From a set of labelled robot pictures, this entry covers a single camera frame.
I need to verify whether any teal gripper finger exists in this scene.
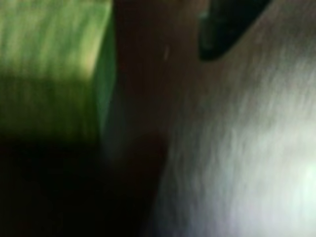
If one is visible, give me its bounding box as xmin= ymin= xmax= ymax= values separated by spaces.
xmin=145 ymin=0 xmax=316 ymax=237

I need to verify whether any dark green wooden cube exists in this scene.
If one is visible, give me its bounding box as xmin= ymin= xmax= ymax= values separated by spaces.
xmin=0 ymin=0 xmax=117 ymax=151

